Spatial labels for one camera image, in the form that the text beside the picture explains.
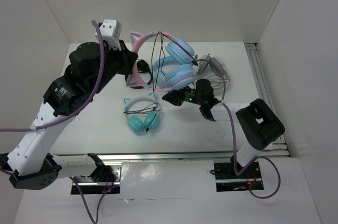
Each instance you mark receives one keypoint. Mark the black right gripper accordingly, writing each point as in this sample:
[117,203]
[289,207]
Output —
[176,97]

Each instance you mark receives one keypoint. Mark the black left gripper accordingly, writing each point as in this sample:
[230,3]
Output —
[124,55]

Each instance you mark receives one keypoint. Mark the pink blue cat-ear headphones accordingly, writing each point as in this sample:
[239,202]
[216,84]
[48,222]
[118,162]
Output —
[179,74]

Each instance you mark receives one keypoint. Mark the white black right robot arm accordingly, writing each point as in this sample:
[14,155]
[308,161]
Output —
[258,122]

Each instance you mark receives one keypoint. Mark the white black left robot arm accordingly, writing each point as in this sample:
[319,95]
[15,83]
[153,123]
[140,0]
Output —
[30,164]

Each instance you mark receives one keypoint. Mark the small black on-ear headphones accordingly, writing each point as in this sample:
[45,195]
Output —
[143,67]

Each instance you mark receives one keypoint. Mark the teal white cat-ear headphones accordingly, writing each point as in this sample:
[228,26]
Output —
[142,113]

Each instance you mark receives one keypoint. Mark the light blue gaming headset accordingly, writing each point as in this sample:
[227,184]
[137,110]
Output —
[159,74]

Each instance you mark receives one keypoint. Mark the grey white wired headset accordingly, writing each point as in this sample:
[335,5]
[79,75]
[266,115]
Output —
[212,69]

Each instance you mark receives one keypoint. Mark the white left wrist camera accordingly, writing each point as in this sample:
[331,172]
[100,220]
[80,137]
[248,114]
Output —
[109,31]

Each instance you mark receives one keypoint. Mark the aluminium rail right side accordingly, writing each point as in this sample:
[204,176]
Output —
[279,147]

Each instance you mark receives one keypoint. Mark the aluminium rail front edge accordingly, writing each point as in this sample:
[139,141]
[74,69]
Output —
[164,156]

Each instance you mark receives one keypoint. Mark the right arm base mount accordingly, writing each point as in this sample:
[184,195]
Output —
[227,181]

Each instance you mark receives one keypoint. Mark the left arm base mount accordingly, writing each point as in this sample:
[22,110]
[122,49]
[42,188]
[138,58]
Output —
[107,180]

